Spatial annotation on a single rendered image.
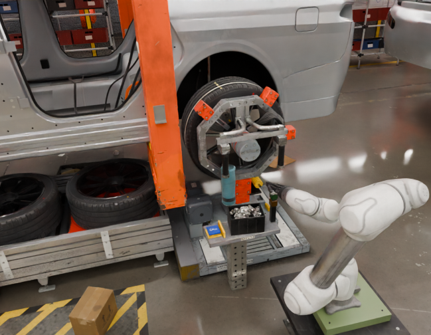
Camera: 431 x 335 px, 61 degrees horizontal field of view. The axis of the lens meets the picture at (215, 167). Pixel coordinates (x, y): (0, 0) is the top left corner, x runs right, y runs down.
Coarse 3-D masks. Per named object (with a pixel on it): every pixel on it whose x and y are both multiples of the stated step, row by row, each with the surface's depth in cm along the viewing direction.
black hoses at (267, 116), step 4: (268, 112) 218; (264, 116) 215; (268, 116) 214; (272, 116) 213; (276, 116) 216; (260, 120) 217; (264, 120) 214; (268, 120) 212; (276, 120) 214; (280, 120) 213; (260, 124) 217; (276, 124) 220
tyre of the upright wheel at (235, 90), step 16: (224, 80) 231; (240, 80) 230; (192, 96) 237; (208, 96) 221; (224, 96) 220; (240, 96) 223; (192, 112) 226; (192, 128) 225; (192, 144) 230; (272, 144) 245; (192, 160) 237
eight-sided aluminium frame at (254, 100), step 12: (252, 96) 221; (216, 108) 216; (264, 108) 222; (204, 120) 220; (204, 132) 218; (204, 144) 222; (276, 144) 236; (204, 156) 226; (264, 156) 244; (276, 156) 240; (216, 168) 233; (252, 168) 246; (264, 168) 242
